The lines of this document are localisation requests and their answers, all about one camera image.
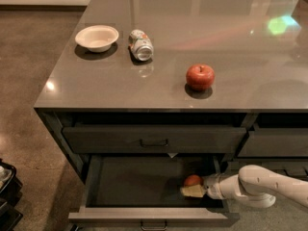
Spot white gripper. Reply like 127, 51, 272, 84
181, 173, 232, 199

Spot orange fruit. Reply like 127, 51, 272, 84
184, 174, 203, 187

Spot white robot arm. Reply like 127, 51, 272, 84
181, 165, 308, 208

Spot open middle drawer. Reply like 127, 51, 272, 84
68, 154, 240, 231

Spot top right drawer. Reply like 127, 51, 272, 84
238, 127, 308, 158

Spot top left drawer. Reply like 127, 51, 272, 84
63, 125, 246, 154

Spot red apple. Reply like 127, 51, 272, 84
186, 64, 215, 91

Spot grey counter cabinet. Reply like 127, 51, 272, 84
35, 0, 308, 177

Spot crushed soda can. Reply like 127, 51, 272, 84
129, 29, 154, 62

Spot white paper bowl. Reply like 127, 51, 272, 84
75, 25, 119, 53

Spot black bins on floor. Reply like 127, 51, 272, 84
0, 161, 23, 231

